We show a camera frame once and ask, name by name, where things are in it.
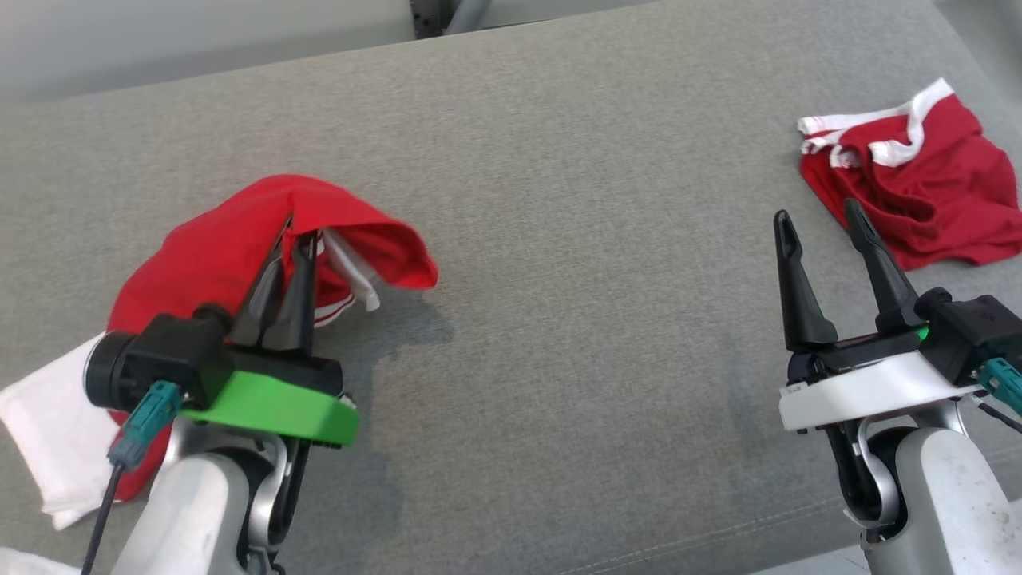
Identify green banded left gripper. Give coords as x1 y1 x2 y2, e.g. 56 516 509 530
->
180 216 360 446

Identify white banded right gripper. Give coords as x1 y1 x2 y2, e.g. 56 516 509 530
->
773 198 983 434

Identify red and white basketball jersey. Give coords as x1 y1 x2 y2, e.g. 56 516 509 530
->
0 174 440 532

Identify red shorts with white trim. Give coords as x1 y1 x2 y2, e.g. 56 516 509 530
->
797 77 1022 272

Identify teal plug left camera cable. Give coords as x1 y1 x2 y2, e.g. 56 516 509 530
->
80 381 183 575

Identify teal plug camera cable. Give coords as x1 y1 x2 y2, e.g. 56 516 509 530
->
80 381 183 575
976 358 1022 436

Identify teal plug right camera cable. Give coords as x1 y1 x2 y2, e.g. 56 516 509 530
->
976 358 1022 436

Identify dark grey post bracket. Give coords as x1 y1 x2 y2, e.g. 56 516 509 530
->
410 0 445 39

